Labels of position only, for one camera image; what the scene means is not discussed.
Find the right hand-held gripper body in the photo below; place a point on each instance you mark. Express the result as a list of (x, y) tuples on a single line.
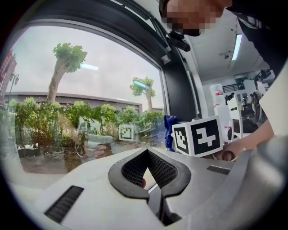
[(204, 137)]

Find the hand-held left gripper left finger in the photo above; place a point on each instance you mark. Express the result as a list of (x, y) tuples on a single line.
[(94, 202)]

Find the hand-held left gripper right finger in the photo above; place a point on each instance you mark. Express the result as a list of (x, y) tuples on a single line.
[(202, 191)]

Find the blue cleaning cloth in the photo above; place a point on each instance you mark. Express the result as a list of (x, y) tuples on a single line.
[(168, 132)]

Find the person's right forearm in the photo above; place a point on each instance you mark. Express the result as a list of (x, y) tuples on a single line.
[(252, 139)]

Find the window glass pane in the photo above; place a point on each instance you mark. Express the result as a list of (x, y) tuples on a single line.
[(101, 74)]

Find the person's left hand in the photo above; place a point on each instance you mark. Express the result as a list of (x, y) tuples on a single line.
[(143, 183)]

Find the white metal rack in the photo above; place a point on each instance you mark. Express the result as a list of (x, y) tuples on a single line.
[(236, 112)]

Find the white plastic bag red print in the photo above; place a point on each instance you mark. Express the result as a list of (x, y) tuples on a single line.
[(217, 94)]

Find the black metal railing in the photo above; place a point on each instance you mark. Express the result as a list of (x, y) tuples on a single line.
[(232, 86)]

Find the green leafy tree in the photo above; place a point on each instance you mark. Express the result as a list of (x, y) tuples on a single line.
[(145, 89)]

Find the round ceiling fixture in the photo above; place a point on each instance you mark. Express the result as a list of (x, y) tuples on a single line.
[(226, 55)]

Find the ceiling light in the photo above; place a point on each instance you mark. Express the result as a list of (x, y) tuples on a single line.
[(236, 47)]

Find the green shrubs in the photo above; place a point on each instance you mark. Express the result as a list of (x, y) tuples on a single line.
[(45, 116)]

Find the long grey building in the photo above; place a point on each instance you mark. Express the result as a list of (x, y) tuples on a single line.
[(90, 100)]

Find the person's black sweater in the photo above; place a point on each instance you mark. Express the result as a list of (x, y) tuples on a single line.
[(265, 29)]

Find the person's head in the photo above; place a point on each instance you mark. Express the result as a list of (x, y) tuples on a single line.
[(193, 13)]

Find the thick trunk tree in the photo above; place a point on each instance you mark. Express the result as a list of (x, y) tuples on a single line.
[(60, 65)]

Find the black street lamp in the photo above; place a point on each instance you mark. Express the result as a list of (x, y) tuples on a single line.
[(14, 78)]

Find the reddish apartment building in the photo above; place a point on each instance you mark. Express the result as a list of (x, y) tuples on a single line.
[(6, 67)]

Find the black head camera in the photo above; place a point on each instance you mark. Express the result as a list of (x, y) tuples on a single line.
[(178, 41)]

